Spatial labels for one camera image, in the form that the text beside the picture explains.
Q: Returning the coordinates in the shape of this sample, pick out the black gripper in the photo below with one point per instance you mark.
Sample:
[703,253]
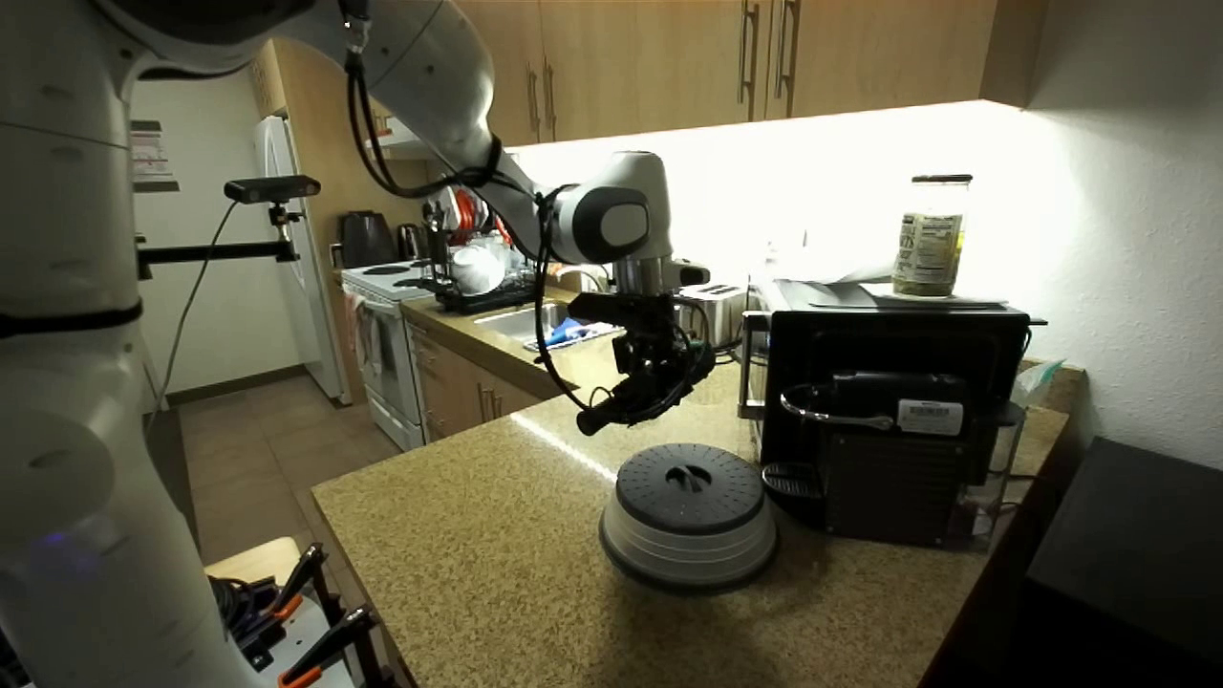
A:
[652,346]

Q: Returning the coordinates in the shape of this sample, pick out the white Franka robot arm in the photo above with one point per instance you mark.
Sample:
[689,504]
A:
[77,384]

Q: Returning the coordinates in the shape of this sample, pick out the blue cloth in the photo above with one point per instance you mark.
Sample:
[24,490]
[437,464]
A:
[577,329]

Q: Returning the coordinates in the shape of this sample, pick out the grey round microwave cover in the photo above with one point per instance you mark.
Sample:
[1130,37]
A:
[689,521]

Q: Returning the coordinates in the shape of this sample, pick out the black flat pan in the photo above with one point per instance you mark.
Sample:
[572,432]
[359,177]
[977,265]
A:
[484,300]

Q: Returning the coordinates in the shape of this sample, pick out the wooden lower cabinet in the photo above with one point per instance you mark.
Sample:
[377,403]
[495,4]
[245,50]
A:
[453,389]

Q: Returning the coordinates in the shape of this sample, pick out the red white plastic bag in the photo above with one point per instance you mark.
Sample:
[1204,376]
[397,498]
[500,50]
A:
[479,262]

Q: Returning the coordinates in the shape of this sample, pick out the black silver microwave oven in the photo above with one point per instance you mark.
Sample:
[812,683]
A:
[893,335]

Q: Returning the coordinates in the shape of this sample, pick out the black coffee machine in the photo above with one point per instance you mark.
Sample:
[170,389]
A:
[893,478]

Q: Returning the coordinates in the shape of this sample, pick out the white kitchen stove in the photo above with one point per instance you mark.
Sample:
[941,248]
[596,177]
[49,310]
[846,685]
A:
[384,357]

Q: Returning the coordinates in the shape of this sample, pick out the glass jar with label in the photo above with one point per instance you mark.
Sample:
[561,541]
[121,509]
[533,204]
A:
[931,244]

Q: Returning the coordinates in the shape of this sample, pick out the wooden upper cabinets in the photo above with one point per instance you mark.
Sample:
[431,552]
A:
[635,60]

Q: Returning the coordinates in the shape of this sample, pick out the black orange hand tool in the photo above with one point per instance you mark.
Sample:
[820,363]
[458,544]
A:
[331,644]
[286,594]

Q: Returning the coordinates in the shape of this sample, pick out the black side furniture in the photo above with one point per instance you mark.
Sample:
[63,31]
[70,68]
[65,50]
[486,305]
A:
[1131,560]

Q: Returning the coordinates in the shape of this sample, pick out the paper notice sheet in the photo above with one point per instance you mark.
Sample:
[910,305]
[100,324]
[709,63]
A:
[149,154]

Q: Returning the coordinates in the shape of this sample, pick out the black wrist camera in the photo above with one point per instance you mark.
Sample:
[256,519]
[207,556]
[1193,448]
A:
[596,309]

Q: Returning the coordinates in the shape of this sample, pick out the black camera on stand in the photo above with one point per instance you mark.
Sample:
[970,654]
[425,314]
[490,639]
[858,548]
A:
[274,189]

